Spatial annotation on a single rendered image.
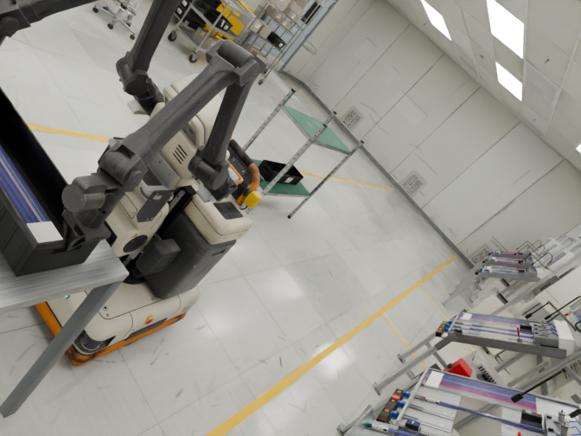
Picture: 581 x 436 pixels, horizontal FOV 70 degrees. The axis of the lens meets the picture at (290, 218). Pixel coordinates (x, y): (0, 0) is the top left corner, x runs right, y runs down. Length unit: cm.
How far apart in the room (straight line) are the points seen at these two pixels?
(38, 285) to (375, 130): 1043
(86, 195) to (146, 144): 16
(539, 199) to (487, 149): 155
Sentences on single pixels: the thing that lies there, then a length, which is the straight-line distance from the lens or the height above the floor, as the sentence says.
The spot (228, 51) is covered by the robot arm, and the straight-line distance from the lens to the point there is 107.
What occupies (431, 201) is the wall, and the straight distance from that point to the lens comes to 1064.
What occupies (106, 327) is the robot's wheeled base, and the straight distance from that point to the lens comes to 182.
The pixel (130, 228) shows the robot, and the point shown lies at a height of 65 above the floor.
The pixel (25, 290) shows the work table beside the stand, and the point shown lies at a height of 80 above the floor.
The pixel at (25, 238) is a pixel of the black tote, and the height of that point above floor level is 89.
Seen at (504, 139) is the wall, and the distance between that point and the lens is 1060.
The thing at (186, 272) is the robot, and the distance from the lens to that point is 187.
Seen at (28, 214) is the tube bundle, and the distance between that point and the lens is 119.
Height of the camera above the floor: 163
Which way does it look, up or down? 22 degrees down
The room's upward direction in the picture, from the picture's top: 44 degrees clockwise
